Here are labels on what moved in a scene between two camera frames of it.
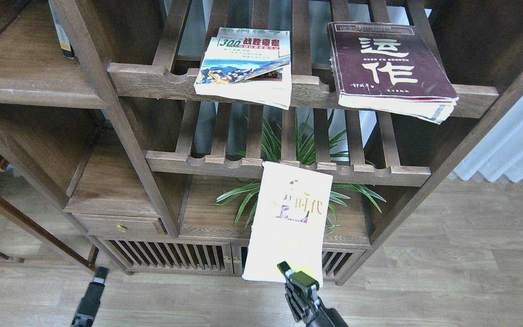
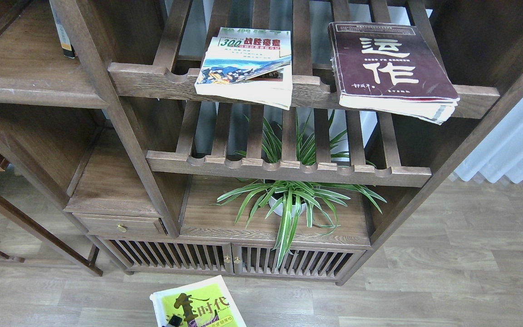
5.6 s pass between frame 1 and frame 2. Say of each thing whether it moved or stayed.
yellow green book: moved
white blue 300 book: stayed
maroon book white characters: stayed
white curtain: stayed
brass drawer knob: stayed
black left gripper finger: moved
